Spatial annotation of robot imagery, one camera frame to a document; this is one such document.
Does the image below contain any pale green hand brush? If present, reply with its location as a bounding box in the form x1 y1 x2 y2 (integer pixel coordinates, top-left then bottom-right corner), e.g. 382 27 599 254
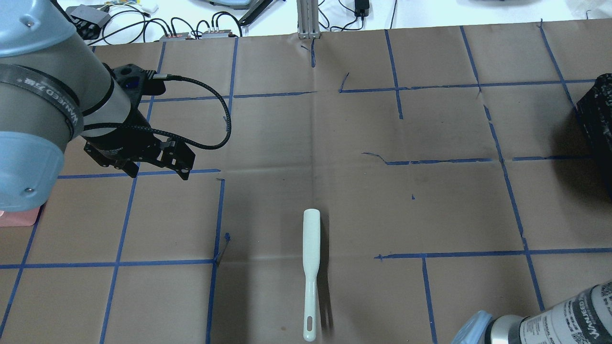
302 208 321 342

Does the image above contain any pink plastic bin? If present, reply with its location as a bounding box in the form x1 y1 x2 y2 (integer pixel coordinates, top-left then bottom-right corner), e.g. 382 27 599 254
0 204 46 228

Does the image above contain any aluminium frame post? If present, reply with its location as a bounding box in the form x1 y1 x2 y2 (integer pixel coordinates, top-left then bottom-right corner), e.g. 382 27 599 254
296 0 320 40

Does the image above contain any black bag lined bin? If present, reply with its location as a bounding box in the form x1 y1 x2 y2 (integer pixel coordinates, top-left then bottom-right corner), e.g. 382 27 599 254
576 73 612 196

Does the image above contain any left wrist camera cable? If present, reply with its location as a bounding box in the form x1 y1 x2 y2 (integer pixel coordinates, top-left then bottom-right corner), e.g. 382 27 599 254
81 74 234 151

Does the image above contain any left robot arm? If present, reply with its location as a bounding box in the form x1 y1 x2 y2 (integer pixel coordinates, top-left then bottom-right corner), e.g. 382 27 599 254
0 0 195 213

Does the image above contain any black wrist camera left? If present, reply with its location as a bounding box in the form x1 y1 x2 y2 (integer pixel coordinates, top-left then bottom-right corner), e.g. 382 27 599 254
110 64 166 99

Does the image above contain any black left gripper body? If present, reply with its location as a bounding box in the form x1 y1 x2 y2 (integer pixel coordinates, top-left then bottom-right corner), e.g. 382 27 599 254
83 124 196 180

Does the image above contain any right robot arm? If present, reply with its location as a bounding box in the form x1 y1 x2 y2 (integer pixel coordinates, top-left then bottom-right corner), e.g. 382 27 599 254
452 281 612 344

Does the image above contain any black power adapter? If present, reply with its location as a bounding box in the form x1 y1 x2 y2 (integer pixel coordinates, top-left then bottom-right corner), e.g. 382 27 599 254
353 0 370 18

